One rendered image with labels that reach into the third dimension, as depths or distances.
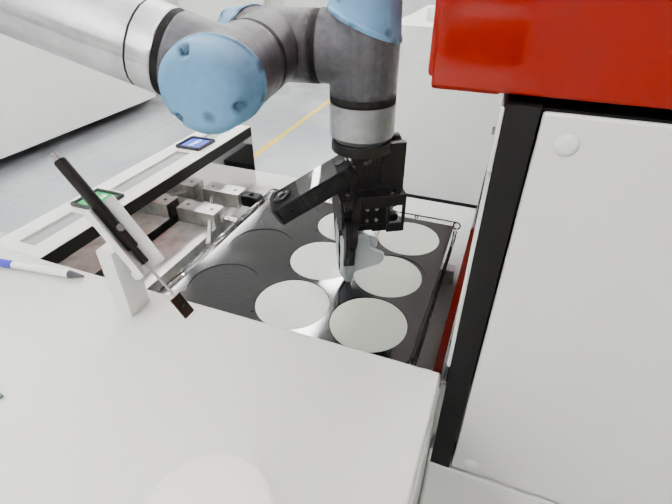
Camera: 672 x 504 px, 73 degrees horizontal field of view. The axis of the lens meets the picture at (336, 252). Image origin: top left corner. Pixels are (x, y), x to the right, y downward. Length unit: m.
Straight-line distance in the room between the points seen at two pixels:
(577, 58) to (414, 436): 0.30
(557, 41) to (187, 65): 0.25
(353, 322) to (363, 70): 0.30
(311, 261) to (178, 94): 0.37
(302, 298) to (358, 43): 0.33
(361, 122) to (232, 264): 0.31
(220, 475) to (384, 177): 0.39
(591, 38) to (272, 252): 0.53
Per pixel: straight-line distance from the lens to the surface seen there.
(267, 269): 0.68
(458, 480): 0.59
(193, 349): 0.49
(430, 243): 0.75
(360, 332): 0.58
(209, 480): 0.29
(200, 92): 0.39
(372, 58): 0.49
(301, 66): 0.51
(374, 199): 0.55
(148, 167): 0.91
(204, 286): 0.67
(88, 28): 0.45
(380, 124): 0.51
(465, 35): 0.31
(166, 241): 0.83
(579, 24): 0.31
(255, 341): 0.48
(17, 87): 3.91
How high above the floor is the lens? 1.31
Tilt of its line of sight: 35 degrees down
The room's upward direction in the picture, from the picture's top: straight up
